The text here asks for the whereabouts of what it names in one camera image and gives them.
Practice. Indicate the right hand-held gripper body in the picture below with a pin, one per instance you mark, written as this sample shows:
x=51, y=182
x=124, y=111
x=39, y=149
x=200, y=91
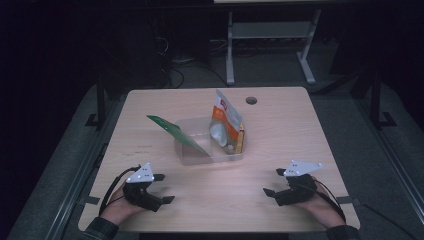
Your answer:
x=298, y=190

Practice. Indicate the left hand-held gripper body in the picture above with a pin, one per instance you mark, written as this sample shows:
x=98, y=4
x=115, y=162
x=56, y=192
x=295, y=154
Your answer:
x=141, y=193

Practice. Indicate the clear plastic container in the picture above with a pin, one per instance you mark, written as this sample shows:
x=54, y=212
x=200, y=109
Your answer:
x=196, y=156

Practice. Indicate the green snack bag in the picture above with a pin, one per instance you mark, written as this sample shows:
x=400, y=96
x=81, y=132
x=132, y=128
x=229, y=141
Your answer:
x=173, y=132

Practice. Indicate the orange white snack bag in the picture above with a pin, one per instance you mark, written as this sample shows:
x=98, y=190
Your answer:
x=223, y=123

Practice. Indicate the person's left hand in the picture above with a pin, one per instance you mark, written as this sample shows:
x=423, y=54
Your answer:
x=118, y=208

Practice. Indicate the person's right hand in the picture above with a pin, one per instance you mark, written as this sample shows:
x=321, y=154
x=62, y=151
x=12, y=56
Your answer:
x=320, y=208

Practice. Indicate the grey tape strip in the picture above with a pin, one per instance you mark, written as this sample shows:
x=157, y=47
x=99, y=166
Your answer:
x=346, y=200
x=90, y=200

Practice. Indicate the black metal stand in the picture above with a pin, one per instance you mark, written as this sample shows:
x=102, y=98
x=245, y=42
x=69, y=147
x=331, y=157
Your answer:
x=376, y=100
x=100, y=103

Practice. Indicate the grey metal stand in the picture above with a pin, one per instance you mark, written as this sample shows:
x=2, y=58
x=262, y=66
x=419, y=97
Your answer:
x=266, y=30

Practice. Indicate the grey metal rail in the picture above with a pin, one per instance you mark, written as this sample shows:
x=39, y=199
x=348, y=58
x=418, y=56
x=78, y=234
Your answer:
x=396, y=166
x=76, y=186

